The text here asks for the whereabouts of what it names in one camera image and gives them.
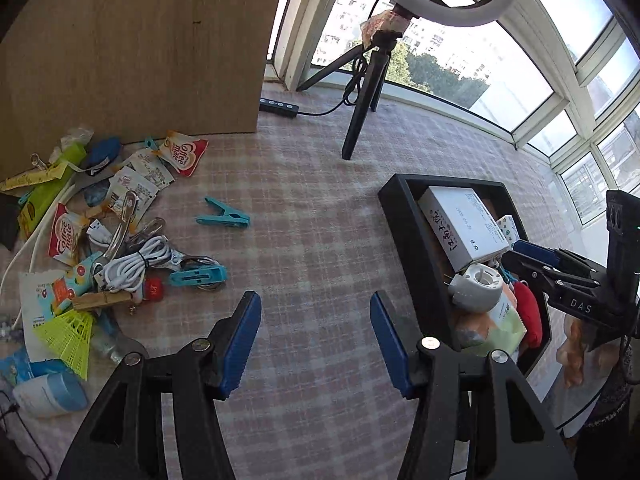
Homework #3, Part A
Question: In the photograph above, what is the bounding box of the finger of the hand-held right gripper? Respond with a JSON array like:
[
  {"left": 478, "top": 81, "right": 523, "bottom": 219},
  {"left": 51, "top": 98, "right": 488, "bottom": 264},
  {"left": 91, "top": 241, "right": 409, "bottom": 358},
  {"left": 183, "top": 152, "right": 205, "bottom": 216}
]
[
  {"left": 512, "top": 239, "right": 608, "bottom": 281},
  {"left": 501, "top": 251, "right": 603, "bottom": 293}
]

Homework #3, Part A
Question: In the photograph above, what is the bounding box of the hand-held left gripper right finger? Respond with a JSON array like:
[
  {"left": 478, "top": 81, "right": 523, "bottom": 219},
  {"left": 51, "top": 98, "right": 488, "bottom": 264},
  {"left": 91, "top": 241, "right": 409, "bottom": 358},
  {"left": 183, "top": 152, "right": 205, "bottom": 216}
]
[{"left": 370, "top": 290, "right": 578, "bottom": 480}]

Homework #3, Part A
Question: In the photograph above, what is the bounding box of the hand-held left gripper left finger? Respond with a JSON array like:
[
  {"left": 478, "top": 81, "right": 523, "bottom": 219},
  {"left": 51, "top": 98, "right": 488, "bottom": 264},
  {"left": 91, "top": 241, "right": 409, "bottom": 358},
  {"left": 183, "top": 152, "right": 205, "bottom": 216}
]
[{"left": 57, "top": 290, "right": 262, "bottom": 480}]

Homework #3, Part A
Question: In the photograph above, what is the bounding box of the red pouch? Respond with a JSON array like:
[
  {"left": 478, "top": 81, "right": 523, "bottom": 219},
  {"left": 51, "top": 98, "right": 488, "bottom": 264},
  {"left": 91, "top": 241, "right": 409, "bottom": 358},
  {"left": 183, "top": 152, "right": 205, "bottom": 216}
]
[{"left": 512, "top": 281, "right": 544, "bottom": 348}]

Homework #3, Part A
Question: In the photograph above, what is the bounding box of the white round plug-in device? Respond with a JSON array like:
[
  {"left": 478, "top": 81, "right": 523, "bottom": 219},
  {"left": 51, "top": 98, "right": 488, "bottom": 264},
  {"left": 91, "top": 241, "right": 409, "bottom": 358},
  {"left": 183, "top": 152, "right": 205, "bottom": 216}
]
[{"left": 447, "top": 262, "right": 503, "bottom": 312}]

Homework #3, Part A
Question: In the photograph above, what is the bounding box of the light green cloth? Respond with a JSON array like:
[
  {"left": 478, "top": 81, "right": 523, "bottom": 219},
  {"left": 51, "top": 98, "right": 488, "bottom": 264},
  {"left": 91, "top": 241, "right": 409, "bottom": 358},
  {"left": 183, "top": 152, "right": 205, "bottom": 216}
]
[{"left": 465, "top": 305, "right": 528, "bottom": 358}]

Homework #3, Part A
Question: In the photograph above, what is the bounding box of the white cardboard box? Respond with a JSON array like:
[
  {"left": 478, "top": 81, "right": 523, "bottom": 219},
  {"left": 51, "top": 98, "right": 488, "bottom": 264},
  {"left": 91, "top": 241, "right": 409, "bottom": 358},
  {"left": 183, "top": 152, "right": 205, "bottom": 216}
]
[{"left": 417, "top": 186, "right": 511, "bottom": 272}]

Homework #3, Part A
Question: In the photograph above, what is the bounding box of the black tray container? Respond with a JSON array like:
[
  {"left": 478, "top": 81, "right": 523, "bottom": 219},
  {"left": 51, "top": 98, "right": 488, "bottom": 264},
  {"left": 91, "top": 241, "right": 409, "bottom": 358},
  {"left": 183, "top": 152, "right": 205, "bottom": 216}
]
[{"left": 378, "top": 174, "right": 553, "bottom": 378}]

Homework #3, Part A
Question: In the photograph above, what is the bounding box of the white USB cable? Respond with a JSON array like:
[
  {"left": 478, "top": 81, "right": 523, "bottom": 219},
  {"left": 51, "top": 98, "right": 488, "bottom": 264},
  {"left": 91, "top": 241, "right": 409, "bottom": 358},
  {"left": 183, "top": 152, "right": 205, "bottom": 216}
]
[{"left": 92, "top": 236, "right": 173, "bottom": 293}]

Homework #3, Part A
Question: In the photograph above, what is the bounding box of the yellow shuttlecock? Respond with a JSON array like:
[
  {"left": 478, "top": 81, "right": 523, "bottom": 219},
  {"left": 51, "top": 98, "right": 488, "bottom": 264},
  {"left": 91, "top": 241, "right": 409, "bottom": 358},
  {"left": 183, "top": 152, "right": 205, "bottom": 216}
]
[{"left": 34, "top": 309, "right": 96, "bottom": 381}]

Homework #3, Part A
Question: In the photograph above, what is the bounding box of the white bottle with blue cap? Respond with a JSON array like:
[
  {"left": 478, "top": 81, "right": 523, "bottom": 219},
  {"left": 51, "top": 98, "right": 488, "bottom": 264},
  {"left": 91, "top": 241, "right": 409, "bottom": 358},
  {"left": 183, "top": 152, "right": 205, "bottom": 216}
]
[{"left": 12, "top": 372, "right": 89, "bottom": 419}]

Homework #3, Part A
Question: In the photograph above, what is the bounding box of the person's right hand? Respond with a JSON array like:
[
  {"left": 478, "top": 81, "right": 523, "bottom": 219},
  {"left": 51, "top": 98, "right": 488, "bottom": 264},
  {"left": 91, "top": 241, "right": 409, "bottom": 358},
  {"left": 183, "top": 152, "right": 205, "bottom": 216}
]
[{"left": 556, "top": 310, "right": 623, "bottom": 392}]

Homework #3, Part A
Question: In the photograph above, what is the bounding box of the star print tissue pack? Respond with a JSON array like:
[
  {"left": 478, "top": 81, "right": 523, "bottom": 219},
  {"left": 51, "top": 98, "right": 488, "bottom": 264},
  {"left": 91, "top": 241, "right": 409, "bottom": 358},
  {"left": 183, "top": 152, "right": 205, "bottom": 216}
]
[{"left": 495, "top": 214, "right": 521, "bottom": 243}]

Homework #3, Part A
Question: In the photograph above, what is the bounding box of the teal plastic clip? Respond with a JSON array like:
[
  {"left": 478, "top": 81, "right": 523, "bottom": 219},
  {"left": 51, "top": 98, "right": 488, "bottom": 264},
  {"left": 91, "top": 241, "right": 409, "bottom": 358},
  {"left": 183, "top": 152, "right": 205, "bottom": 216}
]
[{"left": 168, "top": 266, "right": 229, "bottom": 288}]

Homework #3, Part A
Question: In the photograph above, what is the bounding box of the small red tag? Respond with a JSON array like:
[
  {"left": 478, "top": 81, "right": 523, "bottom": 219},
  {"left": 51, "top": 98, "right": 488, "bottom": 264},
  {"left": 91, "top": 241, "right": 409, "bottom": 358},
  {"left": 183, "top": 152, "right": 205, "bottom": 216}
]
[{"left": 142, "top": 277, "right": 166, "bottom": 303}]

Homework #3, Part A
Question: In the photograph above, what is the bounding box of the teal clothes peg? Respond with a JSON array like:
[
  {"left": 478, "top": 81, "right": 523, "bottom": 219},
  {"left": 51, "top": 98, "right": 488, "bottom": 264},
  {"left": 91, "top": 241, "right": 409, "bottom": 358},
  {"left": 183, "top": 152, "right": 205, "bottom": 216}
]
[{"left": 196, "top": 196, "right": 251, "bottom": 228}]

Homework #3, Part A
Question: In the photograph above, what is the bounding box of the pink plaid blanket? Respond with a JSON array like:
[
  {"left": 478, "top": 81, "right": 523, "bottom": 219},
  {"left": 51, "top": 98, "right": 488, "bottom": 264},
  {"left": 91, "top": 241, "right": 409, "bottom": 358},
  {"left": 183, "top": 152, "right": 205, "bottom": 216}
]
[{"left": 0, "top": 85, "right": 601, "bottom": 480}]

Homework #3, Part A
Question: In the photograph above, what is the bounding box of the wooden clothespin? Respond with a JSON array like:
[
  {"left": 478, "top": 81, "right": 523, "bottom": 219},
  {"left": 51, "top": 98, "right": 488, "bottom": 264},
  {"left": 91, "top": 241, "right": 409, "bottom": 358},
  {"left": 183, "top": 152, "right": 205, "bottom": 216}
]
[{"left": 72, "top": 291, "right": 133, "bottom": 311}]

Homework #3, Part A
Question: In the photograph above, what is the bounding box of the teal printed packet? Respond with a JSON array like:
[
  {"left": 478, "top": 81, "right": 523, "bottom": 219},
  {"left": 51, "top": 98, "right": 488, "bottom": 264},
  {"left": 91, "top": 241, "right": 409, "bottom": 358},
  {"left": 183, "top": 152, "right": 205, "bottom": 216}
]
[{"left": 65, "top": 252, "right": 108, "bottom": 306}]

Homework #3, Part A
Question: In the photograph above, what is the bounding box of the white sachet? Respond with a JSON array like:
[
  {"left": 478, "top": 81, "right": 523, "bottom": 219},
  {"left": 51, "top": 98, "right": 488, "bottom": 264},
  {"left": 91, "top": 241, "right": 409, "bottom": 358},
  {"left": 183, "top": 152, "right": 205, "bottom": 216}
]
[
  {"left": 122, "top": 149, "right": 176, "bottom": 191},
  {"left": 107, "top": 167, "right": 156, "bottom": 221}
]

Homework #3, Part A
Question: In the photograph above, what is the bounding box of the red and white creamer packet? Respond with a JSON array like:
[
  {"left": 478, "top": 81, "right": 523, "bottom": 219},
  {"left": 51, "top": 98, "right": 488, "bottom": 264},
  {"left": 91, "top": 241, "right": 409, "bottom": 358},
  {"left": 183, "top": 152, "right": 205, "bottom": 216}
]
[
  {"left": 48, "top": 203, "right": 91, "bottom": 266},
  {"left": 159, "top": 131, "right": 209, "bottom": 177}
]

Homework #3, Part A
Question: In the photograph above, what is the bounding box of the white snack packet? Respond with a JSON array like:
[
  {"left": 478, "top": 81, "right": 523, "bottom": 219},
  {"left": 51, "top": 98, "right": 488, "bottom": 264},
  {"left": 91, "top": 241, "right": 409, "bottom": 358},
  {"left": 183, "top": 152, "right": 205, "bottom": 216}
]
[{"left": 19, "top": 269, "right": 83, "bottom": 361}]

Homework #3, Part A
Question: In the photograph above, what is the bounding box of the black tripod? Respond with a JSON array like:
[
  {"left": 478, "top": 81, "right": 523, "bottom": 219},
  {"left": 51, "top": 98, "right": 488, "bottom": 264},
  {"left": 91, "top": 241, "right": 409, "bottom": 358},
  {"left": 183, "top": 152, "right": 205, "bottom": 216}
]
[{"left": 297, "top": 2, "right": 416, "bottom": 161}]

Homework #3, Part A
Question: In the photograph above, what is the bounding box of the blue plastic packet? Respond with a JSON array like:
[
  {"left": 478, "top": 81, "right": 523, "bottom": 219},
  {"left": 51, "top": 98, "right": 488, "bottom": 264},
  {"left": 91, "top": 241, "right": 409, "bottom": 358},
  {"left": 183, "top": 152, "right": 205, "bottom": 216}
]
[{"left": 0, "top": 345, "right": 66, "bottom": 386}]

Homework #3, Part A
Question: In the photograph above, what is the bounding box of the blue pouch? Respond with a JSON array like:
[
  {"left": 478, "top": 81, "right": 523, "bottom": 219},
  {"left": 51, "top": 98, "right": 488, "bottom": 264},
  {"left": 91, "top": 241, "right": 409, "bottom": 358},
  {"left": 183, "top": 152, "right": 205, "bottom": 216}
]
[{"left": 80, "top": 136, "right": 123, "bottom": 177}]

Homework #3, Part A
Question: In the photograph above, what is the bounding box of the black inline controller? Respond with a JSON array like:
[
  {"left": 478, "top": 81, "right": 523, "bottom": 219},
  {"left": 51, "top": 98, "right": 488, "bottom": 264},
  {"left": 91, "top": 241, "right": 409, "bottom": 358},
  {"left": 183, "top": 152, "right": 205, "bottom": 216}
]
[{"left": 259, "top": 97, "right": 300, "bottom": 118}]

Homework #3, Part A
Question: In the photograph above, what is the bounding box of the green snack packet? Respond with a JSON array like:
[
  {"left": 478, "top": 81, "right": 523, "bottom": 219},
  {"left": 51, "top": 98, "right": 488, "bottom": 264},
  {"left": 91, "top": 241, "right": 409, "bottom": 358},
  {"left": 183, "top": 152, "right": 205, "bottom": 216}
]
[{"left": 17, "top": 141, "right": 88, "bottom": 241}]

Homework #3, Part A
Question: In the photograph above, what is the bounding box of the yellow paper note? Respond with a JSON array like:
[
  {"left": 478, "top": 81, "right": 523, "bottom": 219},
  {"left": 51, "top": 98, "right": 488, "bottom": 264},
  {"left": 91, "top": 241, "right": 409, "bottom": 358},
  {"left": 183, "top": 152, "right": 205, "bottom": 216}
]
[{"left": 0, "top": 165, "right": 66, "bottom": 192}]

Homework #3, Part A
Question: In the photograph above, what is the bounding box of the metal ring clip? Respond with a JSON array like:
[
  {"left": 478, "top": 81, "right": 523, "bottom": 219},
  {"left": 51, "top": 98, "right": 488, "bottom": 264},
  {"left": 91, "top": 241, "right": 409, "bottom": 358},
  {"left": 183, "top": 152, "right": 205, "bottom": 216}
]
[{"left": 170, "top": 250, "right": 226, "bottom": 293}]

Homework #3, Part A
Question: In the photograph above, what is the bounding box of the ring light on tripod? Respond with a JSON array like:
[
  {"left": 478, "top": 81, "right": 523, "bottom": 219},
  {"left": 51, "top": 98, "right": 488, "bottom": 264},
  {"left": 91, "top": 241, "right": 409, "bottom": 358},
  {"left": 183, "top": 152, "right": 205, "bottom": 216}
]
[{"left": 267, "top": 0, "right": 640, "bottom": 241}]

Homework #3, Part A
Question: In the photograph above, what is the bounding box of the white cord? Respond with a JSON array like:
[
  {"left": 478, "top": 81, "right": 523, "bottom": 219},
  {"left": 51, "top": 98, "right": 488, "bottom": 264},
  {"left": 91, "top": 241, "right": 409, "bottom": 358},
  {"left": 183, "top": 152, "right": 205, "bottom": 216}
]
[{"left": 0, "top": 182, "right": 78, "bottom": 321}]

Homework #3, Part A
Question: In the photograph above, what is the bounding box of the black controller cable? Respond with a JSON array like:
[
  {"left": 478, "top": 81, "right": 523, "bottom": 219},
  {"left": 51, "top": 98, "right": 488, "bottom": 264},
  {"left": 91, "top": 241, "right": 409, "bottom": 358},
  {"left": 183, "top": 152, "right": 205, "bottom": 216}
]
[{"left": 298, "top": 55, "right": 368, "bottom": 117}]

